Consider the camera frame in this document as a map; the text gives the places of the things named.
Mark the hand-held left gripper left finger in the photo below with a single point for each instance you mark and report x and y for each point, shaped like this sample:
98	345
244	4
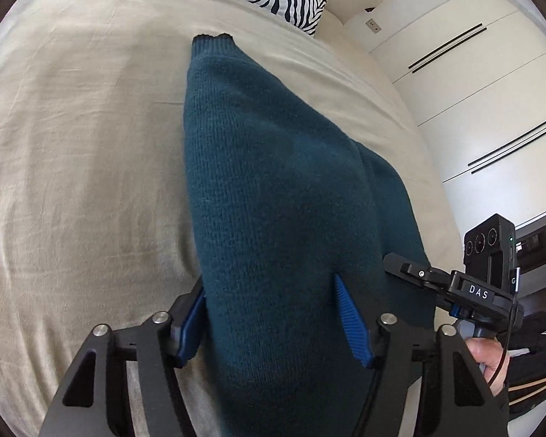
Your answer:
192	325

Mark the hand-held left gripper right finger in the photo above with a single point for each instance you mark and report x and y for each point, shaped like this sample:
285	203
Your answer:
352	323

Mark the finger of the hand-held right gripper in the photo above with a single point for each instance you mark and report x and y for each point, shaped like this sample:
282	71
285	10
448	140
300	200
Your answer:
414	271

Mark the dark teal knitted sweater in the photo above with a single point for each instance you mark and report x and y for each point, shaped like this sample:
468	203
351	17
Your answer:
291	218

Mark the person's right forearm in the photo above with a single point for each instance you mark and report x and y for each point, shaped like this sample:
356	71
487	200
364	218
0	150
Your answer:
504	412

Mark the person's right hand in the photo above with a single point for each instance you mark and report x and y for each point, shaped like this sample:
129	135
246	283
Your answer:
489	364

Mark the dark wooden desk unit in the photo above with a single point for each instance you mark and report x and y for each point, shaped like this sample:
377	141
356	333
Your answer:
541	255

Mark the black bag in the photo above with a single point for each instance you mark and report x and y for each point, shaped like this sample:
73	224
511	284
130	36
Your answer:
537	355

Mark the white wardrobe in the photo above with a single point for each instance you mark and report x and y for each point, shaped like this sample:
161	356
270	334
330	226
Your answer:
491	100

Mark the bed with beige sheet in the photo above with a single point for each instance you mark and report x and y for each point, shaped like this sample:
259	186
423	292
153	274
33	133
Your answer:
82	145

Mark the wall socket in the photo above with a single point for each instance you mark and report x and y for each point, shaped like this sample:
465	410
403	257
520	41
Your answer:
374	26

